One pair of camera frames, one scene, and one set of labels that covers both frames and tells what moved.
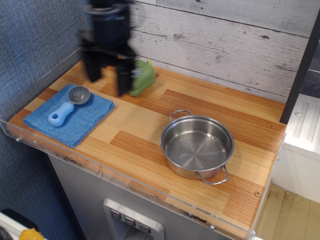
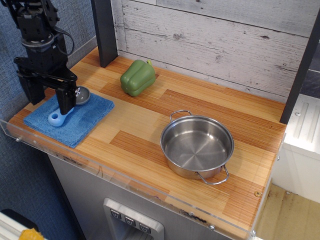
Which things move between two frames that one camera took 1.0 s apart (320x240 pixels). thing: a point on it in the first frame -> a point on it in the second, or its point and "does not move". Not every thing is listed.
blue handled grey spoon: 78,95 does not move
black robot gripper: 109,32 -> 47,60
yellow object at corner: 30,234 does not move
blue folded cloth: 79,124 does not move
